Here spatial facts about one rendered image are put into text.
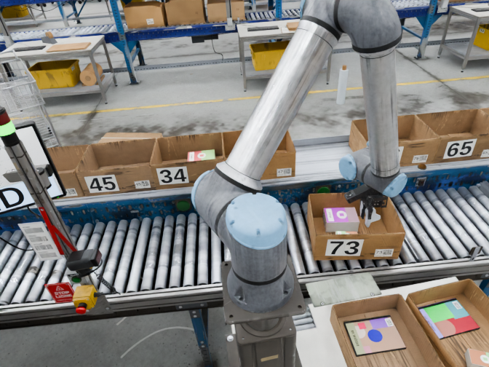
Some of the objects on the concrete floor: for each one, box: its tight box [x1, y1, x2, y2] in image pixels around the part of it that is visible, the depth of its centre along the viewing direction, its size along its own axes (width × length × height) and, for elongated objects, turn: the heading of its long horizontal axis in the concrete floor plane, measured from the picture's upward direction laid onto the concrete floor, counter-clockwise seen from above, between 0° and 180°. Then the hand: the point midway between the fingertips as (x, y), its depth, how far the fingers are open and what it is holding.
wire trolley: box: [0, 50, 62, 148], centre depth 379 cm, size 107×56×103 cm, turn 40°
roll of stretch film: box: [336, 65, 349, 105], centre depth 454 cm, size 11×11×50 cm
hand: (363, 221), depth 150 cm, fingers open, 5 cm apart
